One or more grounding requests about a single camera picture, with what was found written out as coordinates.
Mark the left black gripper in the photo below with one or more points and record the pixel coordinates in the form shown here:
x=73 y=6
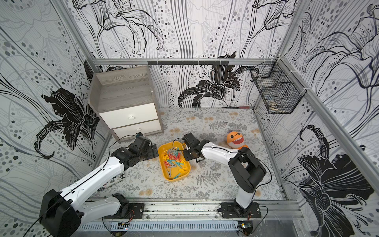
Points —
x=151 y=155

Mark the white slotted cable duct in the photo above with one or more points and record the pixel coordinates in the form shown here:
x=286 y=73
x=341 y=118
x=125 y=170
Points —
x=145 y=226

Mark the grey wooden drawer cabinet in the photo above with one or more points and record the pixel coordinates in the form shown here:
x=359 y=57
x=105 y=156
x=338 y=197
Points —
x=116 y=95

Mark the black wire wall basket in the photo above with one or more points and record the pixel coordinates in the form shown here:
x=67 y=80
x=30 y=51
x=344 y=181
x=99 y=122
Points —
x=274 y=81

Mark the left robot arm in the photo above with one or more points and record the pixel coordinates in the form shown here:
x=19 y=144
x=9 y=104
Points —
x=63 y=212

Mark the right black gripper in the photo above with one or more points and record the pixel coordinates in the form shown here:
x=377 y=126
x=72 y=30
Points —
x=189 y=151

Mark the yellow plastic storage tray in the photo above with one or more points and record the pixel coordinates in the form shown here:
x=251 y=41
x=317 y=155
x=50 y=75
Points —
x=173 y=151

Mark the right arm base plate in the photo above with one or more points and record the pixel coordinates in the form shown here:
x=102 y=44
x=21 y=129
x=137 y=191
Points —
x=231 y=210

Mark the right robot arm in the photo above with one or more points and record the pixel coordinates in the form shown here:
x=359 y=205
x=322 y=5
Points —
x=247 y=170

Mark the black red marker pen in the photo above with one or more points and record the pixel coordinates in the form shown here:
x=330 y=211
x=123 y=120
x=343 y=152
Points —
x=239 y=107

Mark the newspaper print pouch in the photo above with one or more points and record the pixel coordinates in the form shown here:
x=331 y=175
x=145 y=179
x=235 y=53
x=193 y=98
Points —
x=118 y=178

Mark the orange shark plush toy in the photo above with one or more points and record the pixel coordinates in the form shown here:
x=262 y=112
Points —
x=236 y=140

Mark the teal clothespin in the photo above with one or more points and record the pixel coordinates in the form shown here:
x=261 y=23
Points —
x=173 y=163

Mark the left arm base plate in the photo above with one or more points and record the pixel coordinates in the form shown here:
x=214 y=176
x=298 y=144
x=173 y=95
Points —
x=131 y=211

